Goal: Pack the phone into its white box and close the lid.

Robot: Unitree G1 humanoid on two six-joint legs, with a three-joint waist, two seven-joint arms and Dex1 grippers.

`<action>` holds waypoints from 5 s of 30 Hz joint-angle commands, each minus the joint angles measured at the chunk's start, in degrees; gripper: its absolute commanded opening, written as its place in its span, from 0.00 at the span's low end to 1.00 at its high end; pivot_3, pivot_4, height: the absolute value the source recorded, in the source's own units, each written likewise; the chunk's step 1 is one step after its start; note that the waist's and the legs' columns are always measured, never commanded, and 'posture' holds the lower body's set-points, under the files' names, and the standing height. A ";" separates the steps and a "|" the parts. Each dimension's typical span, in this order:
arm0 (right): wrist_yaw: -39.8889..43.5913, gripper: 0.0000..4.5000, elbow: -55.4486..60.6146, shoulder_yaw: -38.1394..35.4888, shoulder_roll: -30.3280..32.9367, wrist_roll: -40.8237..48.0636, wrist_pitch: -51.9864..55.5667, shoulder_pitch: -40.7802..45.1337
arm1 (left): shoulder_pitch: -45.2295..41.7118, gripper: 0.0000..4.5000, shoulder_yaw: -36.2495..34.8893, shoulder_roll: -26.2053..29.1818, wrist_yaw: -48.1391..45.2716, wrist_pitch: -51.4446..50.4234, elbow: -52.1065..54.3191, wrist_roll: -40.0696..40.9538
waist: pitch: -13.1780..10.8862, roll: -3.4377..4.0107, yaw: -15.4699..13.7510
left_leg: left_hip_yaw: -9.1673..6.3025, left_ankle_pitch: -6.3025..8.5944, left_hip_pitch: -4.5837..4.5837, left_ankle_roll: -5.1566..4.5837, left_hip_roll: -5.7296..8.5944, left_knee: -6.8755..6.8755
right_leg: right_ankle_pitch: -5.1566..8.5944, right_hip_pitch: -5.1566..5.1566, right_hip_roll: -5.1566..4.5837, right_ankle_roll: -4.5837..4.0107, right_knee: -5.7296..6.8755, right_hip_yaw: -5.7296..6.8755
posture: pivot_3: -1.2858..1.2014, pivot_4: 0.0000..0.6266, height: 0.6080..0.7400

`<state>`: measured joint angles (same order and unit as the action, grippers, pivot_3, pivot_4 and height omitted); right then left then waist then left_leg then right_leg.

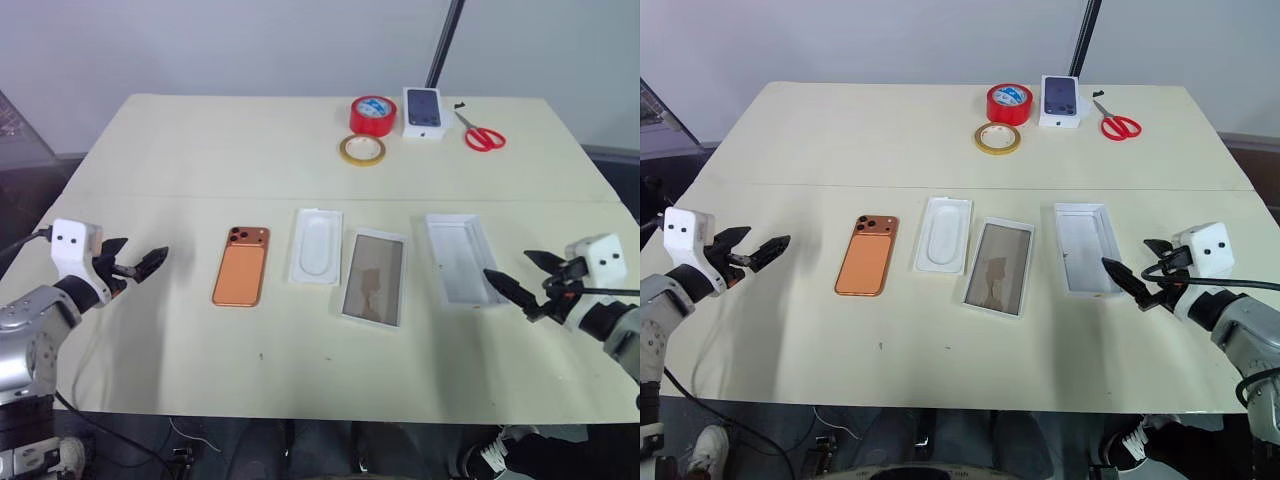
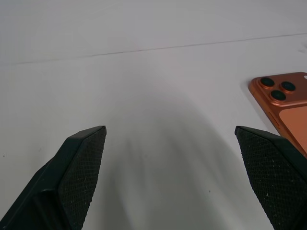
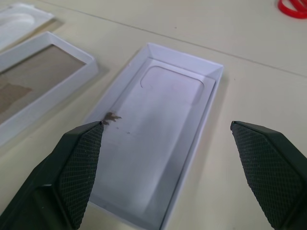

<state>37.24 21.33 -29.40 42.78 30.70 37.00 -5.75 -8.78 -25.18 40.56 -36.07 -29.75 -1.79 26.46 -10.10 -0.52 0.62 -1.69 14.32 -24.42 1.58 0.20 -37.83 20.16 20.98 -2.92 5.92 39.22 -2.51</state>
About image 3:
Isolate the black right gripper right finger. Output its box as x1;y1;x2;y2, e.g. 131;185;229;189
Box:
230;120;307;230

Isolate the white box tray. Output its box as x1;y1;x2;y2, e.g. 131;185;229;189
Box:
83;42;224;228

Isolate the white box lid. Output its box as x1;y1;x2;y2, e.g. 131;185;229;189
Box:
0;31;99;147

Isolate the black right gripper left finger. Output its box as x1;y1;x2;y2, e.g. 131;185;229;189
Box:
0;121;106;230

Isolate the white moulded insert tray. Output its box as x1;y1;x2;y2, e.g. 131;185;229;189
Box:
0;2;55;51

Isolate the red ring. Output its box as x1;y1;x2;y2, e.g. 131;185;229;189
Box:
277;0;307;19

